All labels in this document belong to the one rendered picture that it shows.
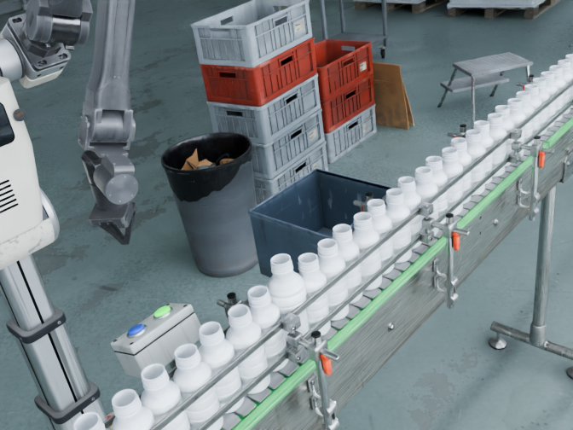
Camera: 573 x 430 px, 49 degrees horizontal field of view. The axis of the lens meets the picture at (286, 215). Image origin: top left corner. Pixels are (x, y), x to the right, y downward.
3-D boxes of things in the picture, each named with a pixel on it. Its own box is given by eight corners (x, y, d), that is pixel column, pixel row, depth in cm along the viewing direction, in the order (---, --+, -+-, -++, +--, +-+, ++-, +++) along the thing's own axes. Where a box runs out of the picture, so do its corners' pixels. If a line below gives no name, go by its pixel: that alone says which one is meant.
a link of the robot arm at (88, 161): (105, 136, 112) (74, 148, 109) (120, 152, 107) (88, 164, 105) (115, 169, 116) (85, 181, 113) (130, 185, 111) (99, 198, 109)
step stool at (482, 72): (492, 95, 496) (494, 43, 476) (534, 119, 443) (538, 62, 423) (436, 107, 491) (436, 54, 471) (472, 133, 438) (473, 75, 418)
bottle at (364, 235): (364, 272, 137) (359, 206, 129) (388, 281, 133) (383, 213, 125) (348, 286, 134) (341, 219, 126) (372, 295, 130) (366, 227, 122)
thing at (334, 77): (325, 101, 402) (321, 68, 392) (276, 95, 427) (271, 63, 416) (375, 72, 442) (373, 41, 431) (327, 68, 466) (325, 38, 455)
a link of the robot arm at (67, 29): (60, 18, 132) (34, 14, 128) (76, -7, 124) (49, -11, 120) (66, 59, 130) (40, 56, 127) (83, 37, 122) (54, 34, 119)
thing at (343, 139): (331, 165, 423) (327, 134, 413) (284, 155, 448) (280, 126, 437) (379, 131, 463) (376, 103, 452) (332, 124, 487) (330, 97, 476)
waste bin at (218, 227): (228, 293, 309) (202, 178, 278) (170, 268, 337) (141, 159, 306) (288, 250, 337) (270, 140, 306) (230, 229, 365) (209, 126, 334)
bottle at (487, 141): (465, 178, 169) (465, 120, 161) (486, 174, 169) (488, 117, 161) (473, 188, 164) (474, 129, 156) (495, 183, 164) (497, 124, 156)
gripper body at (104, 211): (138, 193, 120) (129, 160, 116) (125, 226, 112) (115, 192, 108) (105, 194, 121) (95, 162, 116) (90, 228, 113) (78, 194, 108)
